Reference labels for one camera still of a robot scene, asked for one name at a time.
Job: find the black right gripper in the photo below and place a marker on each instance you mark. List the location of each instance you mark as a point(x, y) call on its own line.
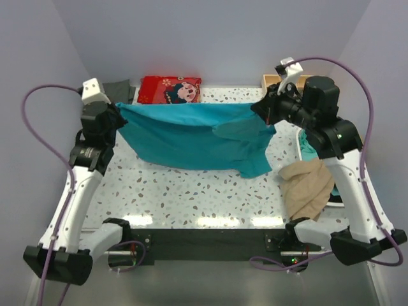
point(266, 107)

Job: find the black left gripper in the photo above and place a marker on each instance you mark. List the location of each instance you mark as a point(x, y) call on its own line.
point(114, 109)

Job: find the teal t shirt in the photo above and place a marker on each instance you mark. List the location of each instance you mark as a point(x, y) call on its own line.
point(206, 136)
point(307, 148)

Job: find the beige t shirt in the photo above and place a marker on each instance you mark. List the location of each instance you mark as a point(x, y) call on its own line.
point(306, 188)

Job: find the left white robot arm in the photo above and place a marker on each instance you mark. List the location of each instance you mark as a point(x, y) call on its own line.
point(61, 255)

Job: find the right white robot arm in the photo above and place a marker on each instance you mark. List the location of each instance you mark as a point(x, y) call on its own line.
point(339, 146)

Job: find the white plastic laundry basket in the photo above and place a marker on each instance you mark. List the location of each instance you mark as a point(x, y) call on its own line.
point(306, 150)

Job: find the wooden compartment box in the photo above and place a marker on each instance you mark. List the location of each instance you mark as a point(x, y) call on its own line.
point(268, 80)

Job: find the folded grey t shirt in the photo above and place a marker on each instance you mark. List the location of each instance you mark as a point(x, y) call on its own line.
point(120, 92)

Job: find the red cartoon folded cloth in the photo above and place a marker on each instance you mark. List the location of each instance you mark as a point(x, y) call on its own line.
point(169, 90)

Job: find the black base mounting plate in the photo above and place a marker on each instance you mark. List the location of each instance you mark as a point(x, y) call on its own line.
point(146, 246)

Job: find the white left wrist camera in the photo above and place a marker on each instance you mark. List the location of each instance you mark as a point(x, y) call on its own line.
point(93, 91)

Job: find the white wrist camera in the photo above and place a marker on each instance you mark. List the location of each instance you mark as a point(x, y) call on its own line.
point(93, 91)
point(289, 71)

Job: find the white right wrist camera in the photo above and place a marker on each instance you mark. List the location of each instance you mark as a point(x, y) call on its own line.
point(289, 71)

